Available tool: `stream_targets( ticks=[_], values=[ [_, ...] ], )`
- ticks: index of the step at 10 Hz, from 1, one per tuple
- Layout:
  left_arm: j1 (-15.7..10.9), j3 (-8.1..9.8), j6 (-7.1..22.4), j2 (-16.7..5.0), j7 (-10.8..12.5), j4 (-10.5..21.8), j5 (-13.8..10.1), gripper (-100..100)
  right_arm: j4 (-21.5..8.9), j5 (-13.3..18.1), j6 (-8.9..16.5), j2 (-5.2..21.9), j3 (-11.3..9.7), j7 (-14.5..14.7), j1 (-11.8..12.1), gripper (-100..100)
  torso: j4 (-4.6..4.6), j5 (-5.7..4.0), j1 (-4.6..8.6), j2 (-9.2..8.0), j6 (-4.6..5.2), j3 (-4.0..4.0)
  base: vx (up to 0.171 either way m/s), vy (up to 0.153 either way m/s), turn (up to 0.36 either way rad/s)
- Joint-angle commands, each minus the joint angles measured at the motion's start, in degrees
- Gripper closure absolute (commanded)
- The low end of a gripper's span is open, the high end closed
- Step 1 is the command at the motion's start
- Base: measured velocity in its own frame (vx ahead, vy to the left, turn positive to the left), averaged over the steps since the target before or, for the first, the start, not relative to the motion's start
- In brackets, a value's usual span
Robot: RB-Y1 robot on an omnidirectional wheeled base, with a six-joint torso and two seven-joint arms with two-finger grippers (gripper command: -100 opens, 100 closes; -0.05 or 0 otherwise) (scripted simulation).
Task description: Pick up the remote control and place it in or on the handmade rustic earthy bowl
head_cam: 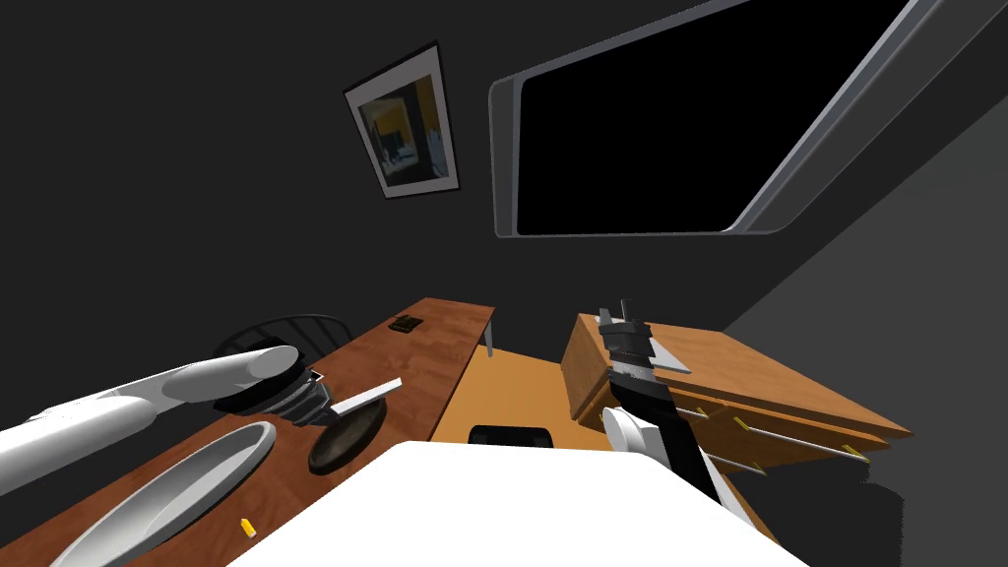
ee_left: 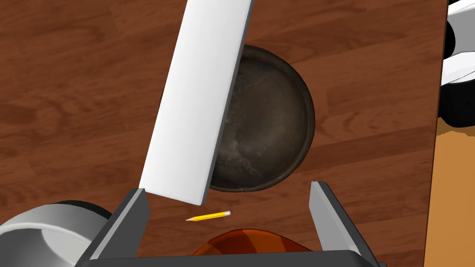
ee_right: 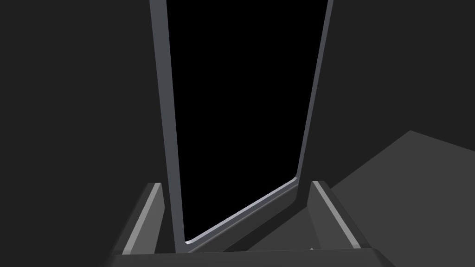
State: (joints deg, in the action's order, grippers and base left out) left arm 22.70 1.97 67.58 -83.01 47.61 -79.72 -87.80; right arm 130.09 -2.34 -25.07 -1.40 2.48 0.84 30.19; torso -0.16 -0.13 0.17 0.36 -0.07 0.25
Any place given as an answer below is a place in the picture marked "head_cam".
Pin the white oval bowl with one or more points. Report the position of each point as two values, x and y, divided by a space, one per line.
169 488

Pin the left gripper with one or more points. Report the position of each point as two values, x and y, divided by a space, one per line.
305 402

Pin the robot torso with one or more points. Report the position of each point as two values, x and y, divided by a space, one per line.
512 512

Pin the light wooden dresser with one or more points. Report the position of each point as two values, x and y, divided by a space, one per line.
756 378

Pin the framed picture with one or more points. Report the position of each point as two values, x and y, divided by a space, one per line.
405 126

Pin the small yellow piece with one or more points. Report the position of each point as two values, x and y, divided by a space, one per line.
248 528

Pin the small dark box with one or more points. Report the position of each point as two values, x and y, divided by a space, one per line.
407 324

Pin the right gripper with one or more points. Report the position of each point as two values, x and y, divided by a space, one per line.
626 337

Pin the dark brown round pan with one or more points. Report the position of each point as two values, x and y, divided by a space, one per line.
346 437

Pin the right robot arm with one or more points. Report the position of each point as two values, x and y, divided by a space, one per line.
660 417

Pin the grey framed window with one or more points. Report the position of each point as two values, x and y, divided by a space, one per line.
669 118

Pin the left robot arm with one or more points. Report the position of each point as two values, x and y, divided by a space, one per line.
118 409

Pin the black chair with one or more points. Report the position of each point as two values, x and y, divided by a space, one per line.
315 329

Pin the reddish brown wooden table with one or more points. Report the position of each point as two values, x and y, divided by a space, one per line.
429 346

